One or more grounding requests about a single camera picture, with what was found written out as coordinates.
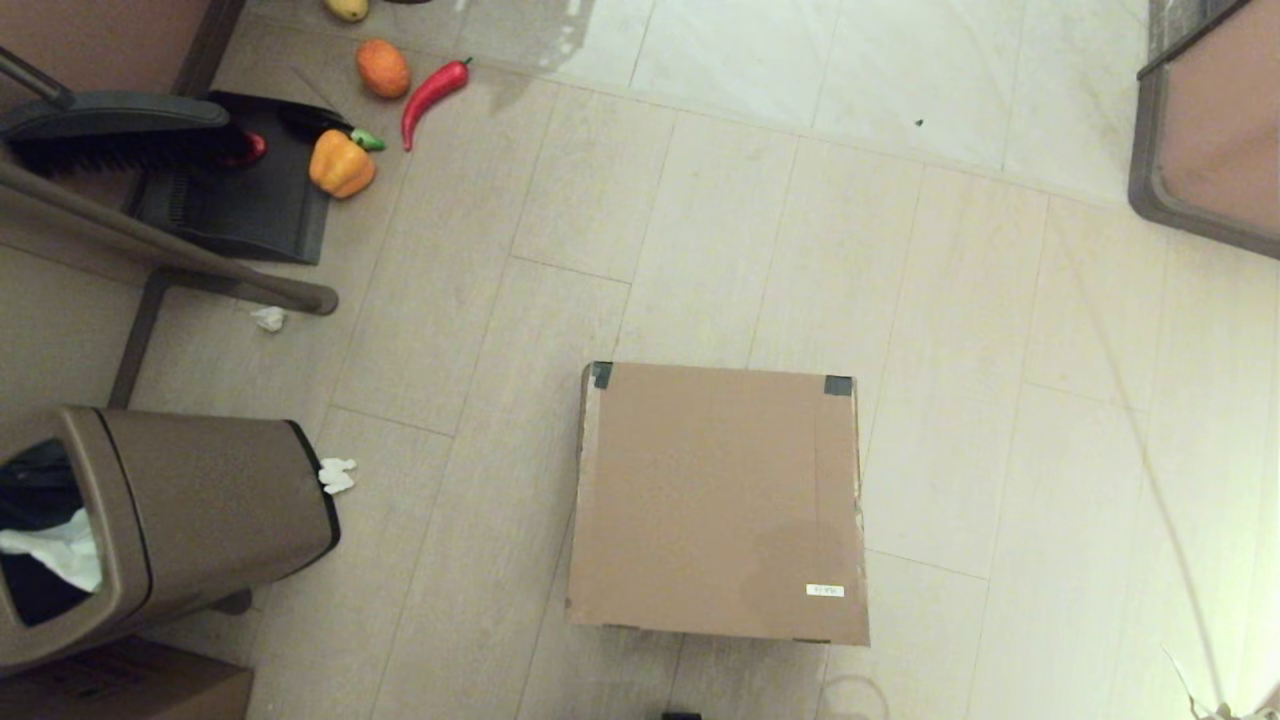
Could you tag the small red toy vegetable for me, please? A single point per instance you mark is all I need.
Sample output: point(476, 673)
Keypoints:
point(252, 148)

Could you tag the crumpled white tissue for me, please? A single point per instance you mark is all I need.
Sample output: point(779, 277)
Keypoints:
point(337, 475)
point(268, 318)

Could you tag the black dustpan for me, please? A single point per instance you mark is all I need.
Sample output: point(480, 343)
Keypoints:
point(240, 210)

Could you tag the orange toy bell pepper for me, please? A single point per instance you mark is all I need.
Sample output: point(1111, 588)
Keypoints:
point(340, 165)

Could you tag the brown cardboard shoe box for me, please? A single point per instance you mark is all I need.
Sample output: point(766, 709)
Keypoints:
point(720, 500)

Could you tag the printed cardboard carton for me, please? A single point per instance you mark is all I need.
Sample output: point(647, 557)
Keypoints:
point(120, 685)

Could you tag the brown plastic trash bin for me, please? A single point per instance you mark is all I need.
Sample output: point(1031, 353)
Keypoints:
point(200, 500)

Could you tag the brown table grey rim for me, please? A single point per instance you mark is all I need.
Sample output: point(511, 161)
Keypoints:
point(1225, 130)

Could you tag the orange toy tangerine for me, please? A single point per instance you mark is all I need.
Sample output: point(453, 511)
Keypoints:
point(383, 68)

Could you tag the brown furniture panel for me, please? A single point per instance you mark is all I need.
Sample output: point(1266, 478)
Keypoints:
point(100, 40)

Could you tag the grey metal furniture frame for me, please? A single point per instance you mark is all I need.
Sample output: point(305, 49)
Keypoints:
point(150, 240)

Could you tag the black bin liner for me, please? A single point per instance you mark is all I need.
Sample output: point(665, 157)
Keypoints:
point(40, 605)

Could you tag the white crumpled paper waste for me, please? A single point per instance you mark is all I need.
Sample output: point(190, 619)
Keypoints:
point(60, 555)

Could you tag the red toy chili pepper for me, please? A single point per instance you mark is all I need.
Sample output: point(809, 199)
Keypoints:
point(425, 98)

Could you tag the yellow toy fruit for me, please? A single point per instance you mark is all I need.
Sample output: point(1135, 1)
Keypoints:
point(346, 8)

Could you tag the black floor brush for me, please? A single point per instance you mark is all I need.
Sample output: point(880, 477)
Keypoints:
point(120, 135)

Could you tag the dark toy eggplant green stem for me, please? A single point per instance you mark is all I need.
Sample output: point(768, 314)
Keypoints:
point(366, 140)

